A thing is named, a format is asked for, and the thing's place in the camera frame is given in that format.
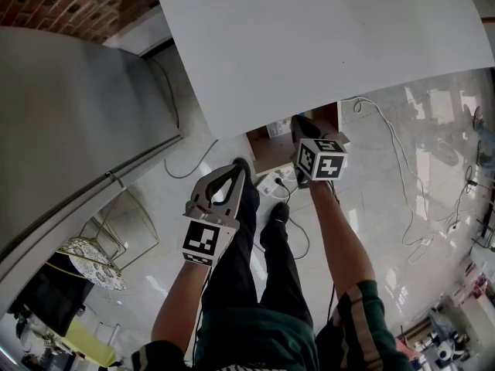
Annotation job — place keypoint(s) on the person's dark green shirt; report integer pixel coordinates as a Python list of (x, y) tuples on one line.
[(270, 342)]

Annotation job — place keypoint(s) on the person's left black shoe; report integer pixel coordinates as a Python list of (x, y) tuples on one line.
[(243, 167)]

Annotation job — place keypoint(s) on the person's right forearm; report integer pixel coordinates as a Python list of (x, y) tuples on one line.
[(340, 238)]

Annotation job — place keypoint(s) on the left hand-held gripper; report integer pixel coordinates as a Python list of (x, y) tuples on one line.
[(207, 238)]

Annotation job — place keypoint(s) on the wooden drawer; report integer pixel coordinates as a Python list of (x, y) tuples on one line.
[(272, 151)]

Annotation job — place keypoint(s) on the white paper label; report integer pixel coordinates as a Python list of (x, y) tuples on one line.
[(279, 128)]

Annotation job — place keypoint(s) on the white power strip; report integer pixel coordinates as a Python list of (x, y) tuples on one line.
[(270, 186)]

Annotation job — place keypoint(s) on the person's right black shoe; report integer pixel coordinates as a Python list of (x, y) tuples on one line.
[(280, 212)]

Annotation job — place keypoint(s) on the person's black shoe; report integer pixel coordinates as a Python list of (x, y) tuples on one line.
[(280, 212), (243, 167)]

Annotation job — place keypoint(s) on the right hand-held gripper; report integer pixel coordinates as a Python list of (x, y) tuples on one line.
[(326, 166)]

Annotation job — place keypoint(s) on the person's left forearm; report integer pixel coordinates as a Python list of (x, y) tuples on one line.
[(179, 307)]

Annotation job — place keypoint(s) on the person's black trousers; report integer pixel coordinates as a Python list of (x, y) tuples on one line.
[(278, 269)]

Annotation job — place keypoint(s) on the yellow green sheet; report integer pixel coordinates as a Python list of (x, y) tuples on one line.
[(89, 342)]

